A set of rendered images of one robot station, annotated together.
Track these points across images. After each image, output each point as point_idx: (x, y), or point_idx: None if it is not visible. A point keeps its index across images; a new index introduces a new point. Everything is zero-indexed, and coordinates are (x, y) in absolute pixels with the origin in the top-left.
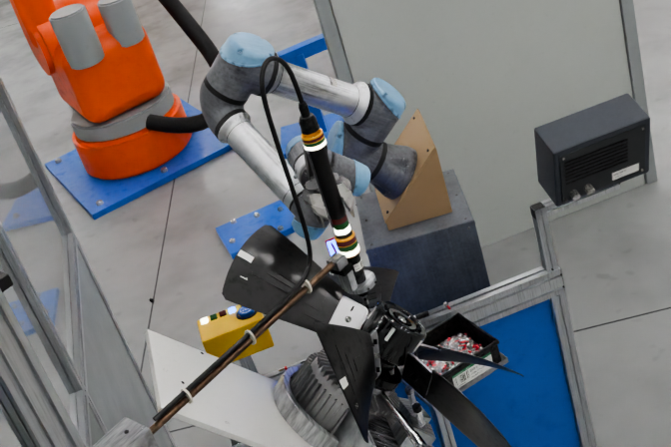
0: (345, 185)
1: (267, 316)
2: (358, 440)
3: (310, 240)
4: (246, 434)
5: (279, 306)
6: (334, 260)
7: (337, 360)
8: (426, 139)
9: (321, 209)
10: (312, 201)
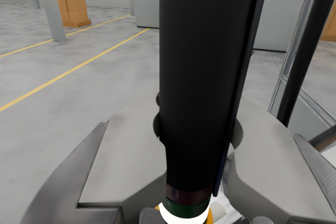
0: (89, 162)
1: (335, 125)
2: (225, 172)
3: (277, 115)
4: (326, 156)
5: (321, 133)
6: (224, 200)
7: None
8: None
9: (244, 97)
10: (294, 150)
